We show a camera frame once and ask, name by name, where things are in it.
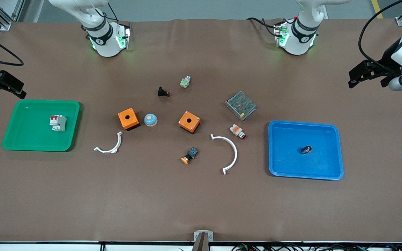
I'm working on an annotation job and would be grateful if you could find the white grey circuit breaker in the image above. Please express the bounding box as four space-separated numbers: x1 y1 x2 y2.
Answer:
50 115 67 132

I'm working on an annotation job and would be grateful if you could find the green plastic tray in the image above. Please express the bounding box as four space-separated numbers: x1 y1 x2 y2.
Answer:
1 100 80 152

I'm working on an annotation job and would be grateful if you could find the blue plastic tray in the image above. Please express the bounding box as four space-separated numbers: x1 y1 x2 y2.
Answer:
268 121 344 181

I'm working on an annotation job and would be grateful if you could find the perforated metal power supply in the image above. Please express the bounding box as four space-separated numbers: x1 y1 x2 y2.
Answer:
225 91 257 121

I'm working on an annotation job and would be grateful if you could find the brown table cover mat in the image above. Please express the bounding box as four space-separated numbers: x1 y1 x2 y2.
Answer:
0 18 402 243

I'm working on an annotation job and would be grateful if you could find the aluminium profile frame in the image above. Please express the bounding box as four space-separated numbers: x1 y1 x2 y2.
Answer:
0 0 25 31

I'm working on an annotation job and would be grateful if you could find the small white arc bracket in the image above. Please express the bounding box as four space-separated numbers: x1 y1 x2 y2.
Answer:
94 131 123 154

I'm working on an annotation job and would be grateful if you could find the orange button enclosure box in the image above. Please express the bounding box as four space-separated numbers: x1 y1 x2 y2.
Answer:
118 108 140 131
178 111 201 134

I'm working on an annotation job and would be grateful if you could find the red and white switch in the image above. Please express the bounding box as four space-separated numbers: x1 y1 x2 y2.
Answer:
230 124 247 140

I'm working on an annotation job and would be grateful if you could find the large white arc bracket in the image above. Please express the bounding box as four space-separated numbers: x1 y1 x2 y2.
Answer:
210 134 238 175

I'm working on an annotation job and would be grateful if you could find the black cable bundle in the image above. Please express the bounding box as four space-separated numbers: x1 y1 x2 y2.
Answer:
232 242 402 251

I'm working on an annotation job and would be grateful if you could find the black switch with orange cap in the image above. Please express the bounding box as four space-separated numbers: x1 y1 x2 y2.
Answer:
181 147 199 165

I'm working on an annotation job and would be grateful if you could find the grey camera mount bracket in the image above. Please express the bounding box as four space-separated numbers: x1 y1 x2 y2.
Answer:
192 230 214 251

